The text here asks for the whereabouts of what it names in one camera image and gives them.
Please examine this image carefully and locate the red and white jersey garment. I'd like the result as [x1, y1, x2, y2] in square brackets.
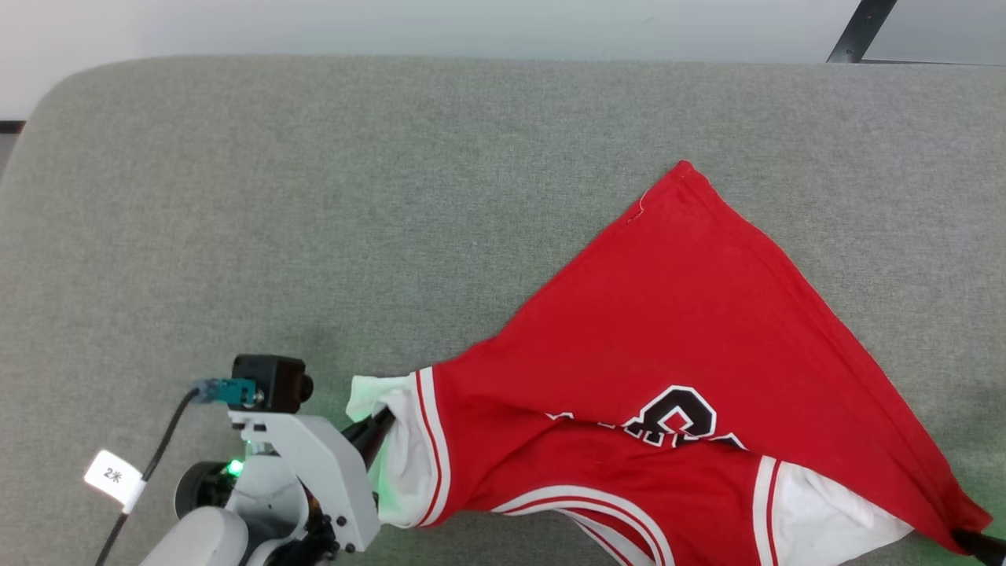
[346, 160, 993, 566]

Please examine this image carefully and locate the black metal partition frame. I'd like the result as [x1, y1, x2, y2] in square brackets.
[827, 0, 1006, 66]

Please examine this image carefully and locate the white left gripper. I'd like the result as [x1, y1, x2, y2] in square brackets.
[228, 406, 396, 554]

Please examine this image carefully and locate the black cable with teal plug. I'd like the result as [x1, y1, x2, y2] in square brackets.
[94, 379, 260, 566]

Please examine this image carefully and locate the white cable label tag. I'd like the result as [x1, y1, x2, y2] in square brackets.
[83, 449, 149, 514]

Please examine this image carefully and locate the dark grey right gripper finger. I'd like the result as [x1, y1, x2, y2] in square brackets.
[952, 529, 1006, 566]

